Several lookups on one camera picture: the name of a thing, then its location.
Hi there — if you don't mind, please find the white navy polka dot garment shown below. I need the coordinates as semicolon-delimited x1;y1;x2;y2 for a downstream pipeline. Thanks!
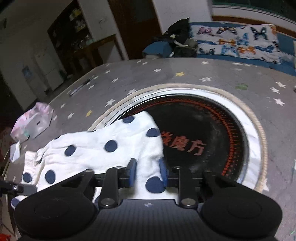
21;111;177;200

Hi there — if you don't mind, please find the round black induction cooktop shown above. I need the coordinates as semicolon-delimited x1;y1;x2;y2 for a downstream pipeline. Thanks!
91;83;268;192

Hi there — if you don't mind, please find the black pen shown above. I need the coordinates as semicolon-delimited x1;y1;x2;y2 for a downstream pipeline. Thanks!
69;75;96;97

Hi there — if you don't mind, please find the grey star pattern table mat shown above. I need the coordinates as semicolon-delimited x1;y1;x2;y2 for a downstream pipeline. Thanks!
22;58;295;240

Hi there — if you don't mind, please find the black bag on sofa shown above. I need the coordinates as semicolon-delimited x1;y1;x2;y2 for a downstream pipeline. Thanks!
162;18;198;58

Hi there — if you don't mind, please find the dark wooden shelf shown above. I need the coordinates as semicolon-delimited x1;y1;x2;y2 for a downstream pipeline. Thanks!
48;1;127;77

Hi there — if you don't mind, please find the butterfly pattern cushion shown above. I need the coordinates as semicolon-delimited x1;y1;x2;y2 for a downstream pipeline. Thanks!
191;24;282;64

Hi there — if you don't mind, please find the blue sofa bench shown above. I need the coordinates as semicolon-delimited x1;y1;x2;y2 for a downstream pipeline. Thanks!
142;22;295;76

